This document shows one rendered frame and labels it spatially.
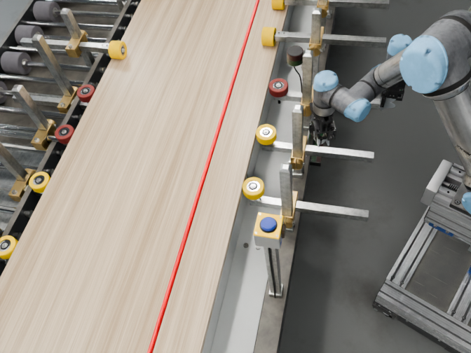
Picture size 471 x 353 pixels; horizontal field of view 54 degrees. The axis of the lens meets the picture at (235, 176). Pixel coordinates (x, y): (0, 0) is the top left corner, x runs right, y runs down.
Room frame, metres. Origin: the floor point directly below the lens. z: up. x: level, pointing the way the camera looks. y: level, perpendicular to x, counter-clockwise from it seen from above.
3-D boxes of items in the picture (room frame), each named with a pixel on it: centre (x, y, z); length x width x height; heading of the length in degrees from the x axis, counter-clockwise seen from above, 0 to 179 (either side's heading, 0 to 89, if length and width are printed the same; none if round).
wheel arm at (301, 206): (0.81, -0.24, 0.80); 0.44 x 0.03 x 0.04; 67
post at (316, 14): (1.50, -0.45, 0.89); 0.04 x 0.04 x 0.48; 67
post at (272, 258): (0.56, -0.06, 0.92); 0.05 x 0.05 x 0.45; 67
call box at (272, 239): (0.56, -0.06, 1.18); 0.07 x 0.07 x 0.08; 67
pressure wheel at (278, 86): (1.35, -0.25, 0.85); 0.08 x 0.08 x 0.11
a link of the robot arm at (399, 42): (1.18, -0.66, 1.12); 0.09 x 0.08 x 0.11; 78
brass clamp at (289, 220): (0.82, -0.17, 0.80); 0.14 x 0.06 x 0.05; 157
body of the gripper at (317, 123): (1.00, -0.34, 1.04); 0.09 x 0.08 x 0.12; 177
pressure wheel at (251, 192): (0.89, -0.06, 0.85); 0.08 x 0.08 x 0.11
